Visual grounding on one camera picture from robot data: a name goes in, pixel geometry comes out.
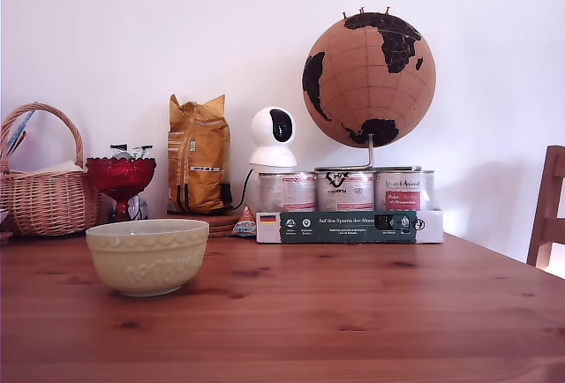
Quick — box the black security camera cable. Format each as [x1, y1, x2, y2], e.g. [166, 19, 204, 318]
[222, 167, 255, 213]

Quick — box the wooden chair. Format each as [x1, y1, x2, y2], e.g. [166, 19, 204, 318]
[526, 145, 565, 280]

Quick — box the red glass footed bowl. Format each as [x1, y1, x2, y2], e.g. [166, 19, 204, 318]
[85, 156, 157, 226]

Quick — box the yellow coffee bag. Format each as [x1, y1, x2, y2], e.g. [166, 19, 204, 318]
[166, 94, 232, 216]

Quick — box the white dome security camera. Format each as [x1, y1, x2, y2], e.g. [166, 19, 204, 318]
[247, 105, 298, 170]

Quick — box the cork globe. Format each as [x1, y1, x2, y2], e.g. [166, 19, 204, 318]
[301, 11, 437, 150]

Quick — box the pet food can white label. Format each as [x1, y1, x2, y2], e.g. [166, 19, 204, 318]
[258, 171, 318, 213]

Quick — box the small triangular snack packet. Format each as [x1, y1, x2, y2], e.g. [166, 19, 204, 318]
[226, 205, 259, 239]

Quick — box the pet food can black logo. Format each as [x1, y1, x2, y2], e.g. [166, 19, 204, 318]
[315, 169, 376, 213]

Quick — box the round woven trivet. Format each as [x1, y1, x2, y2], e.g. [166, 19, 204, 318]
[165, 209, 242, 239]

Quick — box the pet food can red label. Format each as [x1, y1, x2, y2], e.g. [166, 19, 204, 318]
[373, 169, 426, 213]

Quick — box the blue striped paper sheet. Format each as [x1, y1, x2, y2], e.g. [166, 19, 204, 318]
[4, 109, 37, 157]

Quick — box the metal globe stand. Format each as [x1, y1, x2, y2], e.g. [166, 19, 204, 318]
[313, 133, 423, 174]

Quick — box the wicker basket with handle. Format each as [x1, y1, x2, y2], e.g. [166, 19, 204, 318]
[0, 102, 102, 237]

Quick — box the green white cardboard tray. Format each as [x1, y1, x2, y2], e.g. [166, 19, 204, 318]
[255, 208, 445, 245]

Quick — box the pale green ceramic bowl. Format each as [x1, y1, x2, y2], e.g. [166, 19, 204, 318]
[85, 218, 210, 298]

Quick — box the pet food can narrow sliver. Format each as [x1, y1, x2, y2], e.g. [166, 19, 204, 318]
[422, 169, 436, 213]

